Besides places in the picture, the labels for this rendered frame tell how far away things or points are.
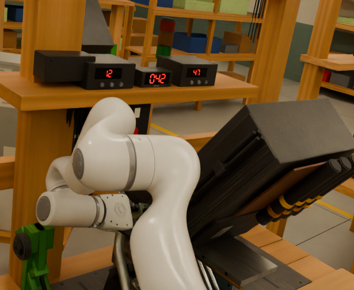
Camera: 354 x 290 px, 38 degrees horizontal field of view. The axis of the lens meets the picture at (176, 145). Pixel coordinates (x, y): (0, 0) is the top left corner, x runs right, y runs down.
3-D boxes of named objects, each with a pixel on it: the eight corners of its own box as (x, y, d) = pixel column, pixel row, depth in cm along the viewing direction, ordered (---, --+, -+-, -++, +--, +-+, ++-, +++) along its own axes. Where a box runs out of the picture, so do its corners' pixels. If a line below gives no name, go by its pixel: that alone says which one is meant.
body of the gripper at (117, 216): (105, 225, 131) (137, 227, 139) (99, 189, 135) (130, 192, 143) (87, 234, 135) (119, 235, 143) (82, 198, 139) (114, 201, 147)
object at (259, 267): (276, 275, 148) (278, 266, 147) (239, 290, 138) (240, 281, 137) (187, 216, 175) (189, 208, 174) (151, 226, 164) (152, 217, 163)
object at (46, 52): (94, 81, 142) (96, 56, 140) (44, 81, 132) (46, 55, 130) (80, 75, 147) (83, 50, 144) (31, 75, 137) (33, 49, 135)
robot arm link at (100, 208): (99, 223, 129) (108, 224, 131) (94, 190, 133) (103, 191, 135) (79, 233, 134) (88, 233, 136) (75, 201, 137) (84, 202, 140)
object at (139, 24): (137, 49, 1217) (141, 17, 1194) (161, 56, 1168) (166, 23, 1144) (98, 49, 1131) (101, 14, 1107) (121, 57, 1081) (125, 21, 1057)
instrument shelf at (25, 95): (257, 97, 184) (259, 86, 183) (20, 111, 125) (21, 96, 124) (209, 80, 201) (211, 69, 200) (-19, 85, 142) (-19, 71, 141)
